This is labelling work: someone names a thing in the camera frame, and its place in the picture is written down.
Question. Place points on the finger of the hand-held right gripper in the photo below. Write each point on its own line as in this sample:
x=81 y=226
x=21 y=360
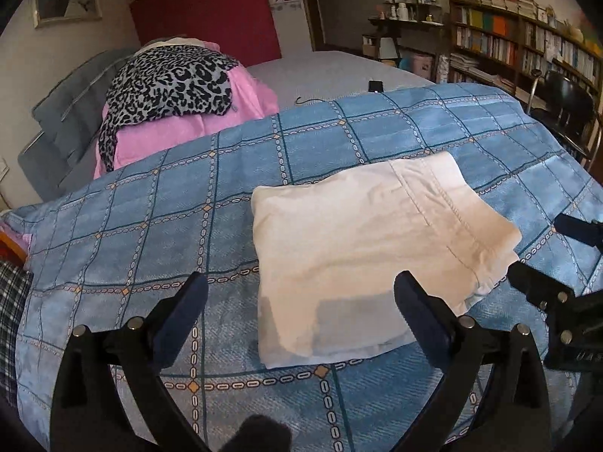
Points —
x=579 y=230
x=532 y=282

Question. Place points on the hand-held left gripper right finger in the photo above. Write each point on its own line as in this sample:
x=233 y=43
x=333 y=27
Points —
x=417 y=315

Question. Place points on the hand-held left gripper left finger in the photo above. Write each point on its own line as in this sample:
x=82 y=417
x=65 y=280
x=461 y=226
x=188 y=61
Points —
x=183 y=320

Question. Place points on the white pants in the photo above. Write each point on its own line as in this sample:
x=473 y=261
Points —
x=353 y=245

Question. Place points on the blue checked blanket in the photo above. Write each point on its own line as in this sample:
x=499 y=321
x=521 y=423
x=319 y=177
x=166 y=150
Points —
x=165 y=207

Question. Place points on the black metal chair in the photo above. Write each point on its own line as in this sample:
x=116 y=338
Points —
x=565 y=99

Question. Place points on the plaid pillow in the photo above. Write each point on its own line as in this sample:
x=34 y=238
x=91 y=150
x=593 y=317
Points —
x=12 y=315

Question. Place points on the pink quilt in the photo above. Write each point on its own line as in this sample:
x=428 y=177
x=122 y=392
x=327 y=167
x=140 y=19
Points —
x=188 y=132

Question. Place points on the colourful stacked boxes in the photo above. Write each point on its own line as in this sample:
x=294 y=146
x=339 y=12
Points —
x=591 y=37

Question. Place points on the wooden bookshelf with books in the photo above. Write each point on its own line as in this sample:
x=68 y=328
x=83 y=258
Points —
x=485 y=37

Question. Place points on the pink storage box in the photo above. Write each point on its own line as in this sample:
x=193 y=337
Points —
x=421 y=66

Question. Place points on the black phone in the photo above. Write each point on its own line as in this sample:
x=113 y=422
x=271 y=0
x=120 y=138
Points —
x=375 y=86

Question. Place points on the grey padded headboard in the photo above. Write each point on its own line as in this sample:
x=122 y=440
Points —
x=61 y=117

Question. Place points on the leopard print cloth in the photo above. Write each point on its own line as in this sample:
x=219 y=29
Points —
x=169 y=80

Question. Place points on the white bed sheet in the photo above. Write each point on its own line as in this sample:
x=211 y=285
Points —
x=320 y=75

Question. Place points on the dark wooden desk shelf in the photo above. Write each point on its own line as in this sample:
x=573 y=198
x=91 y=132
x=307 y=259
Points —
x=405 y=23

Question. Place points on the white folded cloth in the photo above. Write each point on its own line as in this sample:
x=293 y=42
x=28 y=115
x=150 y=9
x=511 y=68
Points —
x=172 y=41

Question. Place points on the red wardrobe door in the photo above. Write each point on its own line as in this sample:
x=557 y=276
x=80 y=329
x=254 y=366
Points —
x=207 y=9

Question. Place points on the orange wooden bed rail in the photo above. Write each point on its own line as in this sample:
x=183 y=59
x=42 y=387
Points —
x=9 y=245

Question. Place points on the framed wall picture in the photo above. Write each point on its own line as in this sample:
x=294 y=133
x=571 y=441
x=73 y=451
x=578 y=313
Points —
x=66 y=2

